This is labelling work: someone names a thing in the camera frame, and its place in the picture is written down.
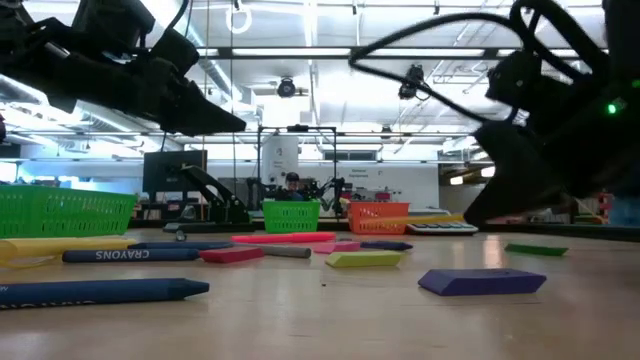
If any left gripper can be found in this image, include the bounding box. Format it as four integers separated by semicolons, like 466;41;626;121
47;0;247;137

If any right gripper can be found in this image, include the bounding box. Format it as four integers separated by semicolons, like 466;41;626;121
463;49;640;226

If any green eraser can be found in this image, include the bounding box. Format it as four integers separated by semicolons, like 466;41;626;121
503;242;570;258

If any orange pencil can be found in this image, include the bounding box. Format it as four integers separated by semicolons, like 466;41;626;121
358;213;467;227

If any blue-purple eraser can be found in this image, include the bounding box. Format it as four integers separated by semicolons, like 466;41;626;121
417;267;548;297

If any blue crayon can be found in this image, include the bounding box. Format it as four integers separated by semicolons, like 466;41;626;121
126;241;235;251
61;248;202;264
0;277;211;310

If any red eraser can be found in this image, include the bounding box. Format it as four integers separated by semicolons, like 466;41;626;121
199;246;266;265

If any orange pen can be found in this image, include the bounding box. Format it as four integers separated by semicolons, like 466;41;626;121
230;231;338;245

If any grey crayon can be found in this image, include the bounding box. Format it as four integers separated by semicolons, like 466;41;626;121
243;243;313;260

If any yellow eraser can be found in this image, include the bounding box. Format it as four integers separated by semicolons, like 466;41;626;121
324;250;405;269

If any pink eraser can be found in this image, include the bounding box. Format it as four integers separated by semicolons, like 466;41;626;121
312;240;362;255

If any black monitor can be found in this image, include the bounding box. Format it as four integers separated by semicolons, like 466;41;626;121
141;149;208;195

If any grey desk calculator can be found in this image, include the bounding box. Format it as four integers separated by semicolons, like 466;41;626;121
404;209;480;237

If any white pillar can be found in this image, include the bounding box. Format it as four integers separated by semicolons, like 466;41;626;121
260;135;300;187

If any green plastic basket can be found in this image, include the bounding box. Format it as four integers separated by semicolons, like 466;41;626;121
261;200;322;235
0;184;139;240

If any orange plastic basket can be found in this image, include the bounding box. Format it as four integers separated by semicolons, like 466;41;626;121
347;201;410;236

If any black ceiling camera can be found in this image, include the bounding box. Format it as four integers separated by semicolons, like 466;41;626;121
276;76;298;100
397;63;432;102

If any white cable loop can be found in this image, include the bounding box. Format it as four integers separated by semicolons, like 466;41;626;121
225;3;253;36

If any black right camera cable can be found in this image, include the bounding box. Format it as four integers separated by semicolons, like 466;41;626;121
348;0;612;124

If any black overhead frame bar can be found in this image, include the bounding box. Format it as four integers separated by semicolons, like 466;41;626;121
197;46;609;61

